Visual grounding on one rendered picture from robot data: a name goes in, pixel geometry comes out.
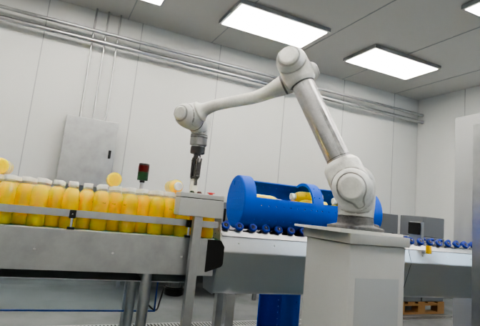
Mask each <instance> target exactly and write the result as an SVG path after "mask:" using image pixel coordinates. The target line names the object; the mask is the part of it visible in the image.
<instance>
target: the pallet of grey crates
mask: <svg viewBox="0 0 480 326"><path fill-rule="evenodd" d="M410 221H412V222H424V238H425V239H431V238H433V239H434V245H435V241H436V240H437V239H442V240H443V242H442V243H443V244H442V246H444V219H441V218H434V217H421V216H411V215H401V219H400V234H402V235H403V236H407V237H409V233H408V230H409V222H410ZM380 229H384V233H390V234H392V233H394V234H398V215H397V214H387V213H383V217H382V223H381V226H380ZM429 305H431V309H430V310H425V306H429ZM405 306H411V310H405ZM422 314H444V302H443V298H440V297H404V303H403V315H422Z"/></svg>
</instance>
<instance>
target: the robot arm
mask: <svg viewBox="0 0 480 326"><path fill-rule="evenodd" d="M276 66H277V69H278V70H279V73H280V76H278V77H277V78H275V80H273V81H271V82H270V83H269V84H267V85H266V86H265V87H262V88H260V89H258V90H256V91H254V92H249V93H245V94H238V95H234V96H230V97H224V98H220V99H215V100H211V101H209V102H205V103H198V102H193V103H188V104H180V105H179V106H177V107H176V108H175V110H174V117H175V120H176V122H177V123H178V124H179V125H180V126H182V127H183V128H185V129H189V130H190V131H191V136H190V137H191V138H190V145H191V149H190V153H191V154H194V157H192V160H191V172H190V178H191V180H190V186H189V191H194V193H197V189H198V181H199V177H200V171H201V162H202V158H201V155H204V154H205V147H206V146H207V140H208V135H209V131H210V128H211V113H212V112H215V111H218V110H221V109H228V108H233V107H241V106H246V105H250V104H256V103H259V102H264V101H266V100H269V99H273V98H276V97H281V96H284V95H287V94H290V93H293V92H294V94H295V96H296V98H297V100H298V102H299V105H300V107H301V109H302V111H303V113H304V116H305V117H306V120H307V122H308V123H309V126H310V128H311V130H312V132H313V134H314V136H315V139H316V141H317V143H318V145H319V147H320V150H321V152H322V154H323V156H324V158H325V160H326V163H327V166H326V169H325V172H324V174H325V176H326V179H327V182H328V183H329V186H330V189H331V191H332V194H333V196H334V199H335V200H336V202H337V203H338V217H337V222H336V223H331V224H327V227H337V228H342V227H343V228H344V229H357V230H363V231H370V232H383V233H384V229H380V226H379V225H377V224H374V211H375V204H376V182H375V179H374V176H373V174H372V173H371V172H370V171H369V170H368V169H367V168H365V167H364V166H363V164H362V163H361V160H360V159H359V158H358V157H356V156H354V155H352V154H349V151H348V149H347V147H346V145H345V143H344V140H343V139H342V137H341V135H340V133H339V130H338V129H337V127H336V125H335V123H334V120H333V119H332V117H331V115H330V113H329V110H328V108H327V106H326V104H325V102H324V100H323V98H322V96H321V94H320V92H319V90H318V88H317V86H316V84H315V81H316V80H317V79H318V77H319V75H320V72H319V68H318V66H317V65H316V64H315V63H313V62H310V61H309V59H308V57H307V55H306V54H305V52H304V51H303V50H302V49H300V48H299V47H297V46H288V47H285V48H283V49H282V50H281V51H280V52H279V53H278V55H277V58H276Z"/></svg>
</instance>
